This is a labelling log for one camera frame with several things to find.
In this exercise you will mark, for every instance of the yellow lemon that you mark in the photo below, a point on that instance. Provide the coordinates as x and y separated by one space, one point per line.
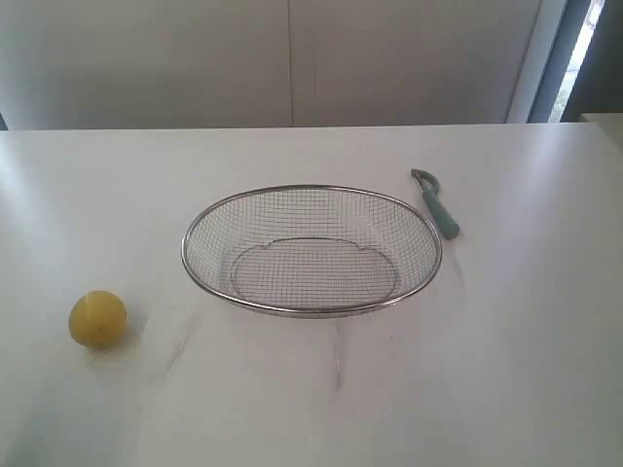
98 319

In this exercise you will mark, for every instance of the oval wire mesh basket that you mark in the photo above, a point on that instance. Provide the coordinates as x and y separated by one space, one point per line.
311 251

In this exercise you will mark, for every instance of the teal handled peeler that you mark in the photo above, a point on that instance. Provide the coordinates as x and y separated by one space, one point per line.
430 187

